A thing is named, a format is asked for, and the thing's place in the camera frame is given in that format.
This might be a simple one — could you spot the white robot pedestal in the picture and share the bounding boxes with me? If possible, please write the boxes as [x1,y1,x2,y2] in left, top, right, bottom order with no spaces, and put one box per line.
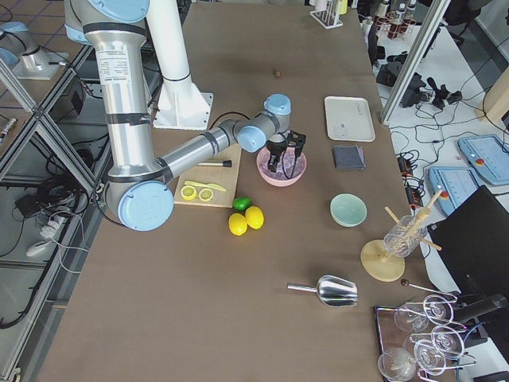
[146,0,213,131]

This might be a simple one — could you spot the aluminium frame post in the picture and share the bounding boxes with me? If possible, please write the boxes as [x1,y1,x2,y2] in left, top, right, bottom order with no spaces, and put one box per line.
[380,0,450,127]

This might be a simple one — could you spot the green lime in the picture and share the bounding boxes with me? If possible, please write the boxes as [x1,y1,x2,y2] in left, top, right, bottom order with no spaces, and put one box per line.
[232,197,252,212]

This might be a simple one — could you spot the yellow lemon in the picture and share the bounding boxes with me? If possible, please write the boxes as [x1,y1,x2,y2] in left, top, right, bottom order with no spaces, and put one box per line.
[228,212,247,236]
[245,205,265,229]

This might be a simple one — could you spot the yellow plastic knife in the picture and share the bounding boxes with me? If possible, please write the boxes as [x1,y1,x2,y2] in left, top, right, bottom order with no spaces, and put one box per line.
[184,180,227,192]

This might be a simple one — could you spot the dark grey folded cloth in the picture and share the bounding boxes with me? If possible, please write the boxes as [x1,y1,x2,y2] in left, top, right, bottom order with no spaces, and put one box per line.
[332,146,366,170]

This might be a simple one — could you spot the blue teach pendant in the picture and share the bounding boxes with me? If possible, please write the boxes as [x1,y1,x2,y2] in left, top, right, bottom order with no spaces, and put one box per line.
[457,134,508,185]
[427,166,484,216]

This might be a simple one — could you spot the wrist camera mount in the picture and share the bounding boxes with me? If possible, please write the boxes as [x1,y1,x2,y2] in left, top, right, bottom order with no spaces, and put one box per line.
[286,131,306,159]

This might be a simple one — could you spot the pink bowl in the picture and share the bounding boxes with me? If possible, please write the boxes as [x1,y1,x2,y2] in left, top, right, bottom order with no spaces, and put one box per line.
[256,147,307,187]

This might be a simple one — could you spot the white wire cup rack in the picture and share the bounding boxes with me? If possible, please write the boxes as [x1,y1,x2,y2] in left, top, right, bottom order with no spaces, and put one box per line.
[309,0,343,29]

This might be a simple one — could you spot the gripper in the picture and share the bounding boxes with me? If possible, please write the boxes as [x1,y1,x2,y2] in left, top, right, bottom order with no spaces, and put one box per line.
[266,134,287,171]

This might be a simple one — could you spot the clear glass on stand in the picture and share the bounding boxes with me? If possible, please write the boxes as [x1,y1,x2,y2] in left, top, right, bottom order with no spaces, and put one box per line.
[383,216,427,258]

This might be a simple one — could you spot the mint green bowl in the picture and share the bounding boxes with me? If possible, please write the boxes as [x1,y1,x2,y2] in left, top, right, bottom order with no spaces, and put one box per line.
[330,193,367,228]

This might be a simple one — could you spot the wooden cutting board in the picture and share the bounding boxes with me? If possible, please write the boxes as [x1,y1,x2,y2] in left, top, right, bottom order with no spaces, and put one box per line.
[174,144,242,208]

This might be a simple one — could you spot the wine glass rack tray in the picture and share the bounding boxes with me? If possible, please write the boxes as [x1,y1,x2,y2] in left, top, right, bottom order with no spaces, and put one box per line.
[375,292,477,381]

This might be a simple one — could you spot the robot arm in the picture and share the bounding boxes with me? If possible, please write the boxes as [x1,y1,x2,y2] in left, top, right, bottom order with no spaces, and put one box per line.
[64,1,291,231]
[1,21,60,80]

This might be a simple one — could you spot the pile of clear ice cubes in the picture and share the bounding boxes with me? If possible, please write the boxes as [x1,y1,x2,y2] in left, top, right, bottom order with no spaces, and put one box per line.
[261,151,305,181]

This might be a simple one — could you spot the beige plastic tray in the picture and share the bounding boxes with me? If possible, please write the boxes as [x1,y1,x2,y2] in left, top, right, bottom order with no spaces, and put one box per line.
[324,95,375,142]

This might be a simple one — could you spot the wooden cup tree stand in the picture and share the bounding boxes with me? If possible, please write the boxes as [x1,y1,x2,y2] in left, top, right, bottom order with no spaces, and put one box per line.
[360,189,442,282]

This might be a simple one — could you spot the metal ice scoop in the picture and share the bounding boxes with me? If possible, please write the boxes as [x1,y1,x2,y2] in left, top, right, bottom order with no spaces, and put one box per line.
[287,275,358,307]

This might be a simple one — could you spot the black monitor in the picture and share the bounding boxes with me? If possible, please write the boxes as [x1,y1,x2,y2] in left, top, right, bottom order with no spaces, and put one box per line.
[428,186,508,296]

